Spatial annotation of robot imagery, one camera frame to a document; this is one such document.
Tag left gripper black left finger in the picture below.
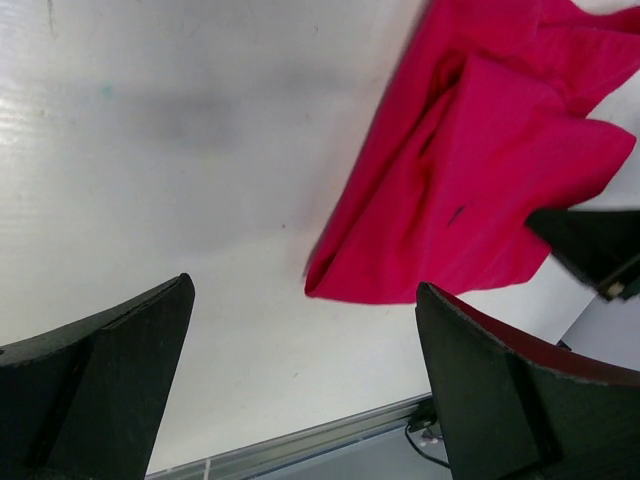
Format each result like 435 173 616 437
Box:
1 273 195 479

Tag crimson red t shirt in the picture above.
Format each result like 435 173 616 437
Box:
304 1 639 304

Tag aluminium front rail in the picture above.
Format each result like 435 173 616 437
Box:
147 394 431 479

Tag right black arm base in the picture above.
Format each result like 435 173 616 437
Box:
404 397 450 469

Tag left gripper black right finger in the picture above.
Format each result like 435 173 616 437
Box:
415 283 639 479

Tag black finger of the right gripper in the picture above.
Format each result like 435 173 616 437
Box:
526 209 639 301

